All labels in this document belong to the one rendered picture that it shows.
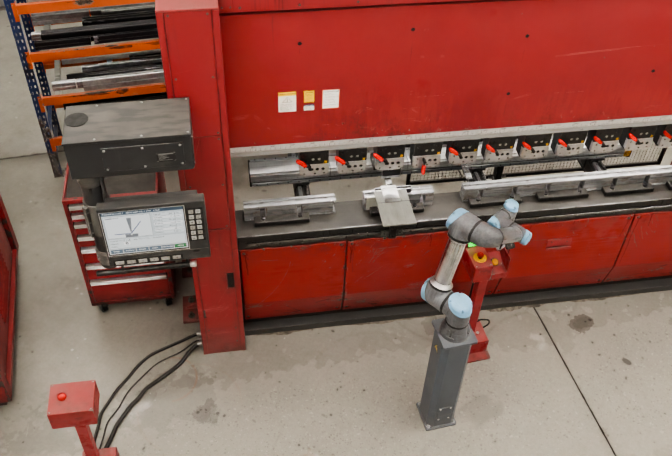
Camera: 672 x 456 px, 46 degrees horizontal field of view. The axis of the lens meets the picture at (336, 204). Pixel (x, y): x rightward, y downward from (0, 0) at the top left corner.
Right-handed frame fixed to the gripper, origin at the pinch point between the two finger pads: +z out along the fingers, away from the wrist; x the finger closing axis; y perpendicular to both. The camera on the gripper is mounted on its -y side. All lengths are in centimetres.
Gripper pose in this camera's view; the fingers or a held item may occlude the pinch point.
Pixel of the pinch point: (499, 249)
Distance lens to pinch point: 431.7
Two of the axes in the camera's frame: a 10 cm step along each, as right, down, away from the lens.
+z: -0.5, 6.6, 7.5
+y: -2.2, -7.4, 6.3
